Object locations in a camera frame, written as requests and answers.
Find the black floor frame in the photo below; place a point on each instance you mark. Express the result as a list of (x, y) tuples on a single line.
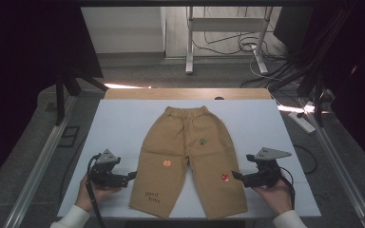
[(68, 136)]

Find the black table grommet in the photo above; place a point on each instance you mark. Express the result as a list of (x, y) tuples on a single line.
[(219, 98)]

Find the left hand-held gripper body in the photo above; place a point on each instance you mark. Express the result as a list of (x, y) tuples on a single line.
[(104, 172)]

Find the dark curtain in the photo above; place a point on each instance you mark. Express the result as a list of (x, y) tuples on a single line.
[(361, 95), (19, 63)]

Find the person's left hand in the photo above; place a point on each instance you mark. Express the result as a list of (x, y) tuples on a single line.
[(87, 196)]

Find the white table cover board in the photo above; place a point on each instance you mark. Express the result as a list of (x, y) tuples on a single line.
[(123, 126)]

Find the tan pants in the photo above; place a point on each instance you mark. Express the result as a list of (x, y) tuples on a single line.
[(177, 142)]

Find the person's right hand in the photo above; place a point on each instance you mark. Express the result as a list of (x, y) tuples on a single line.
[(277, 196)]

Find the black metal stand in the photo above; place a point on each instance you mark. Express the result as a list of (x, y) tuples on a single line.
[(59, 101), (318, 104)]

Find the aluminium floor rail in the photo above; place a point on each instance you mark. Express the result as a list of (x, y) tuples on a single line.
[(339, 164), (41, 164)]

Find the white cabinet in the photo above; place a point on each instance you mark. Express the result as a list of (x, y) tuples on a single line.
[(123, 28)]

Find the white power strip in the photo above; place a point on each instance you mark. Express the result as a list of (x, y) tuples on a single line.
[(302, 123)]

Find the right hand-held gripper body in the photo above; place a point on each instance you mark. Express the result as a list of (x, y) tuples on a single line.
[(266, 172)]

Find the wooden table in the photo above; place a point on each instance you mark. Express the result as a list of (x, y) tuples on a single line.
[(171, 94)]

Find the white metal stand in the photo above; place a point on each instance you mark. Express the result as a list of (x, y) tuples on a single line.
[(189, 47)]

